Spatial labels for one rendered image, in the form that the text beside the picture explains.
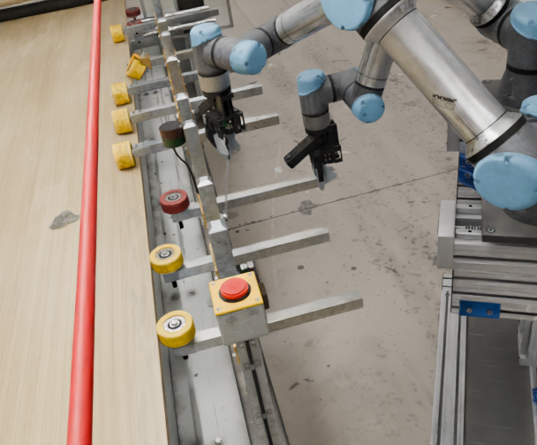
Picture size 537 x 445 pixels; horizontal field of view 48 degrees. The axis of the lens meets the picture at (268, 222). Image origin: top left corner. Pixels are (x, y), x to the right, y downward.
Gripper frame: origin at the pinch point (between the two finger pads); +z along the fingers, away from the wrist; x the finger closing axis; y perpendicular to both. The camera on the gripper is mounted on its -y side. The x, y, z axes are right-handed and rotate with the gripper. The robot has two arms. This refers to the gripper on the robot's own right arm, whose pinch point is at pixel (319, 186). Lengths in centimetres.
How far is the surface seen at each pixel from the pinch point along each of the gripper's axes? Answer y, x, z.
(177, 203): -40.8, -3.8, -9.9
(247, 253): -26.4, -26.5, -4.1
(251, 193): -20.2, -1.0, -4.7
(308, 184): -3.3, -1.5, -2.9
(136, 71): -47, 96, -13
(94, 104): -37, -106, -83
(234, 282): -31, -79, -42
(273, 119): -6.3, 23.5, -13.3
